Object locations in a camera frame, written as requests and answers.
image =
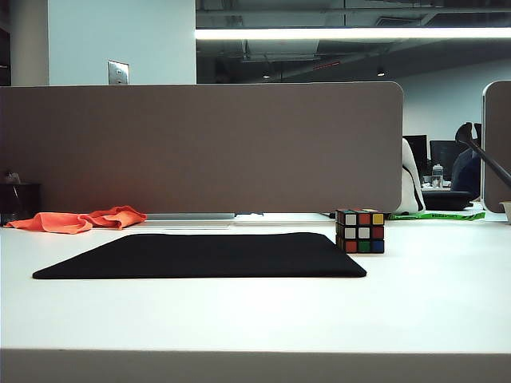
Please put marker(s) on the multicoloured puzzle cube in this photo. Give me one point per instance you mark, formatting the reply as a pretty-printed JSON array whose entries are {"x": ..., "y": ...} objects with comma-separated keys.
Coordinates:
[{"x": 361, "y": 233}]

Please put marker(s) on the black mouse pad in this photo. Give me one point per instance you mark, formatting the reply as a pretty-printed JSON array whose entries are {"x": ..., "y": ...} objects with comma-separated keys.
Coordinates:
[{"x": 199, "y": 255}]

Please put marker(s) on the wide brown desk divider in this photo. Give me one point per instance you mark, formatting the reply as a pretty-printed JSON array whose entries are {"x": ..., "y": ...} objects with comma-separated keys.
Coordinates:
[{"x": 199, "y": 147}]

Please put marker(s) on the black computer monitor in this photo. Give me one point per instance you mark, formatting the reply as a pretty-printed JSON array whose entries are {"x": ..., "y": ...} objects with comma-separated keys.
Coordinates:
[
  {"x": 417, "y": 147},
  {"x": 443, "y": 155}
]

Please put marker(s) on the black ceiling spotlight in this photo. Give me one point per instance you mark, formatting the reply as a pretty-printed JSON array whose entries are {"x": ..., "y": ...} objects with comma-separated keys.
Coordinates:
[{"x": 381, "y": 72}]

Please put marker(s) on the clear water bottle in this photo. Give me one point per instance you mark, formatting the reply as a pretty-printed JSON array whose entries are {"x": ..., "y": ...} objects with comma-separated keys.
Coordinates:
[{"x": 438, "y": 173}]

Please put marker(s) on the green printed tape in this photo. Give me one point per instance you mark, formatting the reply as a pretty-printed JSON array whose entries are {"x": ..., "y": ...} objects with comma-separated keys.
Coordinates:
[{"x": 439, "y": 215}]

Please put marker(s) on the long ceiling light strip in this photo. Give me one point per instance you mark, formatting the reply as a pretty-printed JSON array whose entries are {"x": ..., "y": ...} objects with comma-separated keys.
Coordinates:
[{"x": 359, "y": 33}]

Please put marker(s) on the black zip case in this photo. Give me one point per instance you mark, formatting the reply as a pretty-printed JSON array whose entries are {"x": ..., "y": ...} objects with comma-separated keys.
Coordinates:
[{"x": 447, "y": 199}]

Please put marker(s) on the orange cloth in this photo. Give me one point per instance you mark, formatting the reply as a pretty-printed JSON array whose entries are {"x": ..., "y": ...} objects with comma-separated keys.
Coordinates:
[{"x": 60, "y": 222}]

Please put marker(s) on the person in dark blue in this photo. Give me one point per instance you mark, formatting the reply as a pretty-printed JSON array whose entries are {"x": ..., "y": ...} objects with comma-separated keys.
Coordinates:
[{"x": 467, "y": 171}]

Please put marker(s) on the black mesh pen holder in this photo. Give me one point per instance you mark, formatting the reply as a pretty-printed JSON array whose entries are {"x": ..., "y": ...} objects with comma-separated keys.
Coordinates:
[{"x": 22, "y": 203}]

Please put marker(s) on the black diagonal pole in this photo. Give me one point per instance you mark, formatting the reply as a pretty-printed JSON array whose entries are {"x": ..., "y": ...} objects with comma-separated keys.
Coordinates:
[{"x": 489, "y": 157}]

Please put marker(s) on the pens in holder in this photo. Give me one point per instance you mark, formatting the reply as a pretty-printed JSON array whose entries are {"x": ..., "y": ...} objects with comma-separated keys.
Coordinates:
[{"x": 12, "y": 177}]

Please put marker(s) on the brown divider with white edge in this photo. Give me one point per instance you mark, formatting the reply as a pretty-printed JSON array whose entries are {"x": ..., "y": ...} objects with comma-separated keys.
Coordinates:
[{"x": 499, "y": 131}]

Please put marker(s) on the beige paper bowl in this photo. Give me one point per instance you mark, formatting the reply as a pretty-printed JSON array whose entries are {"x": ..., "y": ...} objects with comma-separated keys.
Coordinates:
[{"x": 506, "y": 211}]

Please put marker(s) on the metal wall outlet plate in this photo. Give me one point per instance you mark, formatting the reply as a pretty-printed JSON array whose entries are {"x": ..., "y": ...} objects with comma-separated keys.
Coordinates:
[{"x": 118, "y": 72}]

